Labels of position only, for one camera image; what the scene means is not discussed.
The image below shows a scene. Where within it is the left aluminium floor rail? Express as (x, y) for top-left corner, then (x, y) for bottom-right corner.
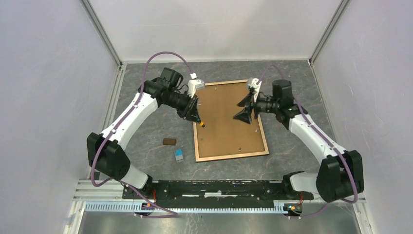
(89, 63), (128, 180)

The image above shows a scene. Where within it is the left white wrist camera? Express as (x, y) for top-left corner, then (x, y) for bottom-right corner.
(188, 79), (205, 98)

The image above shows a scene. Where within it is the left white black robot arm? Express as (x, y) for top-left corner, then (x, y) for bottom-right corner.
(87, 68), (205, 199)

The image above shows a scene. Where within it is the right aluminium corner post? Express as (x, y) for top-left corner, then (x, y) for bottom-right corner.
(308, 0), (351, 66)

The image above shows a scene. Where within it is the purple cable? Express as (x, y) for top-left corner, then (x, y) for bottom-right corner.
(90, 51), (196, 219)
(258, 64), (359, 219)

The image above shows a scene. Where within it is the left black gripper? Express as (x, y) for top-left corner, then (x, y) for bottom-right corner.
(163, 90), (201, 124)

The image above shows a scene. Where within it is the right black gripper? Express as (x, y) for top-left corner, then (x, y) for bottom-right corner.
(233, 91), (280, 124)

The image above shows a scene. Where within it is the aluminium corner post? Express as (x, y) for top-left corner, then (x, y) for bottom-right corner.
(308, 0), (351, 66)
(80, 0), (123, 67)

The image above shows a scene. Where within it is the left aluminium corner post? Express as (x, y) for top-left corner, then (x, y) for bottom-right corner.
(80, 0), (123, 67)

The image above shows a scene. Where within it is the blue slotted cable duct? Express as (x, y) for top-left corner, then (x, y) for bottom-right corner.
(84, 201), (286, 214)

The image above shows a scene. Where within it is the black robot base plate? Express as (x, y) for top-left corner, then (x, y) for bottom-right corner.
(122, 179), (314, 209)

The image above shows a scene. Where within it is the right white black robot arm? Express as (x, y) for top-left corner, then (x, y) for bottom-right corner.
(233, 78), (364, 203)

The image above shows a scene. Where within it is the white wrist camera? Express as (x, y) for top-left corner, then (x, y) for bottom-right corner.
(247, 78), (262, 103)
(188, 79), (205, 98)

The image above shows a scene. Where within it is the blue grey eraser block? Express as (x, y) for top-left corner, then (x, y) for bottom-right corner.
(175, 149), (184, 162)

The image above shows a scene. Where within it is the small brown wooden block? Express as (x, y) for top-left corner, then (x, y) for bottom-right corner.
(162, 138), (177, 146)

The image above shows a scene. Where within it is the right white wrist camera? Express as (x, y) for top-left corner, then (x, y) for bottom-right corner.
(247, 78), (262, 103)

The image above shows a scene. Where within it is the aluminium front rail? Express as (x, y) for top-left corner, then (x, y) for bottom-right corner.
(73, 180), (367, 203)

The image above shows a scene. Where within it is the black picture frame with photo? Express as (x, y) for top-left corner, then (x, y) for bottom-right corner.
(193, 80), (269, 162)

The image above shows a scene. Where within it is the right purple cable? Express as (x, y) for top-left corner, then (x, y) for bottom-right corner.
(258, 64), (359, 219)

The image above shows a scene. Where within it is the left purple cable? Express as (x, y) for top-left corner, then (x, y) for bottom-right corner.
(90, 51), (196, 219)

